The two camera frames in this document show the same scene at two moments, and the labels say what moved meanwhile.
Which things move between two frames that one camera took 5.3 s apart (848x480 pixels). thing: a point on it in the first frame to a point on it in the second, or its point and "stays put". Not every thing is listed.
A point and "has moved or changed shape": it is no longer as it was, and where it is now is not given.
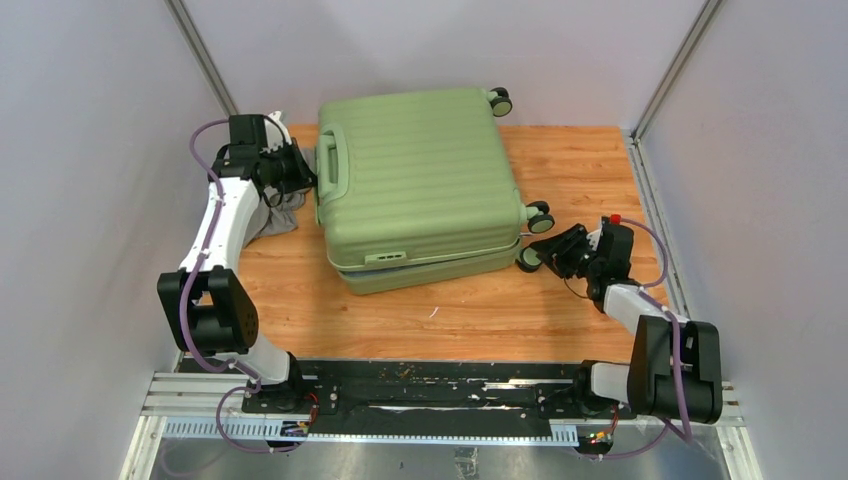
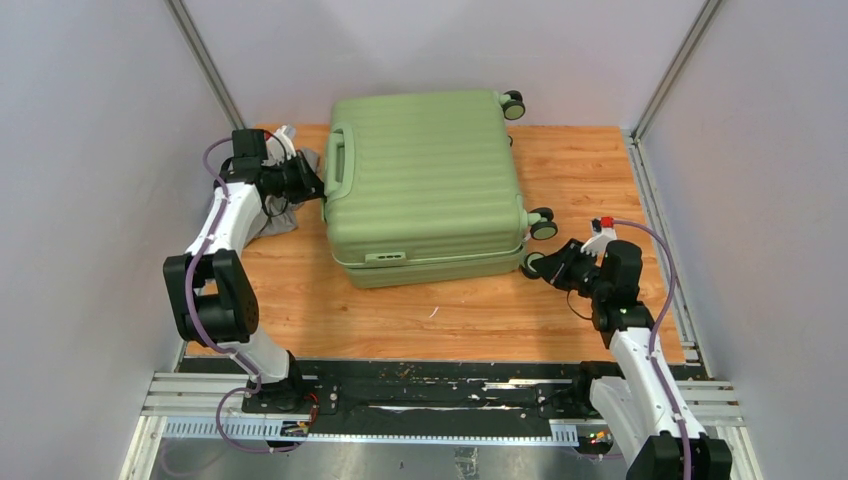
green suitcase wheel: [501, 106] to [515, 108]
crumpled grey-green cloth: [279, 210] stays put
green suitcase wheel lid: [538, 217] has moved or changed shape
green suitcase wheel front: [528, 261] has moved or changed shape
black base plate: [434, 398] stays put
